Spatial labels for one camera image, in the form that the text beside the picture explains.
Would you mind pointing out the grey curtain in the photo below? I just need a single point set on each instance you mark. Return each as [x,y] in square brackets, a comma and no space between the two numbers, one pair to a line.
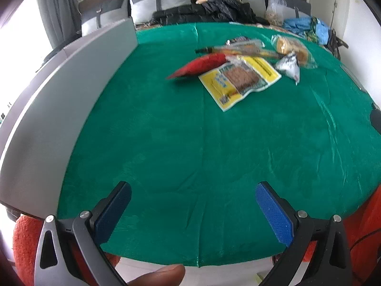
[61,20]

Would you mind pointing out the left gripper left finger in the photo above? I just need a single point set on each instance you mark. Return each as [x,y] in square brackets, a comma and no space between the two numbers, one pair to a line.
[55,262]

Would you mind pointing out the black bag with straps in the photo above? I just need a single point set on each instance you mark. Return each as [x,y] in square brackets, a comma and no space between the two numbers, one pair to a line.
[334,43]

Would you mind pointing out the white silver snack packet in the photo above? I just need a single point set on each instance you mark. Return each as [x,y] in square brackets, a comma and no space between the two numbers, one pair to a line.
[289,66]

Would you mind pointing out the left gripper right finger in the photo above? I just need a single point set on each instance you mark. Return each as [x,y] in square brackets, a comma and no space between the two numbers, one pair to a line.
[331,261]

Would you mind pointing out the black jacket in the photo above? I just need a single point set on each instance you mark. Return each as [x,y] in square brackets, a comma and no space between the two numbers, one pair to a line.
[219,11]

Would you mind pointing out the white cardboard box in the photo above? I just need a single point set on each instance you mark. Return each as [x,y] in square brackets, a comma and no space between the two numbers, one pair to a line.
[41,128]

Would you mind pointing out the person left hand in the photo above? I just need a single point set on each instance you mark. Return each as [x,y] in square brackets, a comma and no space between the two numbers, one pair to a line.
[171,275]

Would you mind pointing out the red snack bag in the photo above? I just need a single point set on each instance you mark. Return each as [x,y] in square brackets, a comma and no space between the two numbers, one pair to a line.
[200,65]

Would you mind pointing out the yellow snack packet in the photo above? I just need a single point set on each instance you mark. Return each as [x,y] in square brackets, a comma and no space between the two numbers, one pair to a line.
[233,81]

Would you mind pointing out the small dark chocolate packet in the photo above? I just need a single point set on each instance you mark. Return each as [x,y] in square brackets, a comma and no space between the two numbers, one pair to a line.
[237,40]

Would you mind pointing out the grey white sofa cushion left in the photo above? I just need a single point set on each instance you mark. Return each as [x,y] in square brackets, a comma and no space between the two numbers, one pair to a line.
[104,14]

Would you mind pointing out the packaged bread loaf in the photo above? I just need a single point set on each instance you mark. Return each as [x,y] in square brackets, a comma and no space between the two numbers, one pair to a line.
[285,45]

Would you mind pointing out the blue clothes pile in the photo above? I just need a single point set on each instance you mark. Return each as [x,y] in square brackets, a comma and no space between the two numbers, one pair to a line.
[309,28]

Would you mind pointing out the clear plastic bag of snacks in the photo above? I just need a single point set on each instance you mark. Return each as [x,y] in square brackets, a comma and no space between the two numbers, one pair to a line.
[275,12]

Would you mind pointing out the long black clear snack pack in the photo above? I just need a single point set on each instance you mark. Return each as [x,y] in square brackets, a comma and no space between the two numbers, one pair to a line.
[245,50]

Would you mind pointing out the green patterned tablecloth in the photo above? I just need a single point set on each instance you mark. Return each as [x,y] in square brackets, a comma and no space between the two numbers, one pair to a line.
[193,168]

